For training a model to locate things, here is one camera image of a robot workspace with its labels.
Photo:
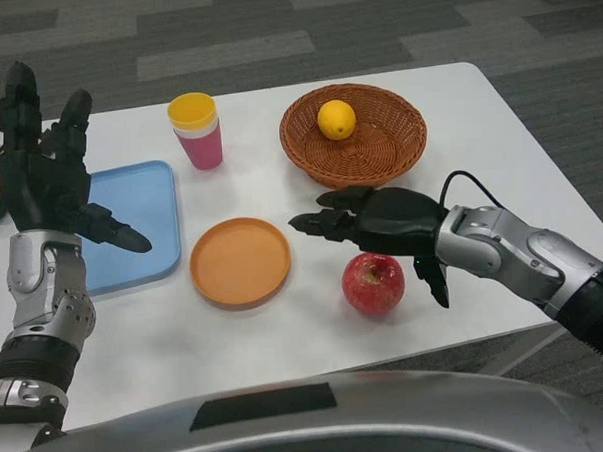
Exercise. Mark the red apple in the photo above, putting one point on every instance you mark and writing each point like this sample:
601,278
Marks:
369,288

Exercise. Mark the brown wicker basket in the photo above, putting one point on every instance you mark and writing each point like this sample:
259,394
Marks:
358,158

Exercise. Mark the pink plastic cup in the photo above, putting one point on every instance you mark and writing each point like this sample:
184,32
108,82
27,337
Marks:
200,150

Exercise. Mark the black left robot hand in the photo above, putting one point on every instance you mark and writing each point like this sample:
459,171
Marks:
39,187

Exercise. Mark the silver robot chest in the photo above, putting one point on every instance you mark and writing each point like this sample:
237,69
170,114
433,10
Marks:
390,422

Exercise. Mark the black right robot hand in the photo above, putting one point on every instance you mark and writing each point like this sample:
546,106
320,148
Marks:
396,222

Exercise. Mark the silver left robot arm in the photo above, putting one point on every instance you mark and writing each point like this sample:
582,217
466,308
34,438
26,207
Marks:
33,278

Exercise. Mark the yellow lemon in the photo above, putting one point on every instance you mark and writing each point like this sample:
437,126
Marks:
337,119

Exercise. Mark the yellow plastic cup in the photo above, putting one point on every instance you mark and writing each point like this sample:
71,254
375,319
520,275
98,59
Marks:
192,110

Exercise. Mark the white plastic cup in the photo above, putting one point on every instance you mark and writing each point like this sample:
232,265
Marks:
197,134

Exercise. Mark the orange round plate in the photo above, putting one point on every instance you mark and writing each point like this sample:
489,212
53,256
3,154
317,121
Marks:
240,263

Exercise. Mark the blue rectangular tray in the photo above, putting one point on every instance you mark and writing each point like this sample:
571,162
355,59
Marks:
140,203

